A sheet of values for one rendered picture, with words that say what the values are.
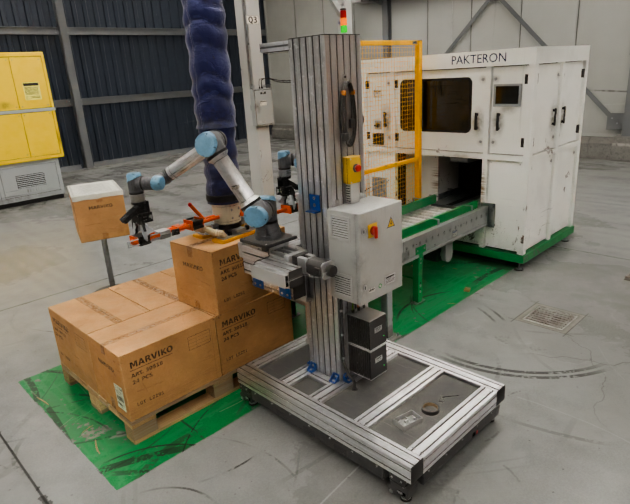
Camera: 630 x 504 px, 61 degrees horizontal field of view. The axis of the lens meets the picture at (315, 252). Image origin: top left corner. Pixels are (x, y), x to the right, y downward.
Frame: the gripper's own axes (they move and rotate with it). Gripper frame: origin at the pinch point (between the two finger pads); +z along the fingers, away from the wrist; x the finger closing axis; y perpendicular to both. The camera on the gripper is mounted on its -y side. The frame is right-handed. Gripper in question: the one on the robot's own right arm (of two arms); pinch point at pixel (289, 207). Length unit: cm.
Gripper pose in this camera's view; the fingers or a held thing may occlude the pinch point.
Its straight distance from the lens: 334.1
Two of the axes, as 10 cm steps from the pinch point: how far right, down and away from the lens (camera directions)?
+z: 0.6, 9.5, 3.2
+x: 7.5, 1.7, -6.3
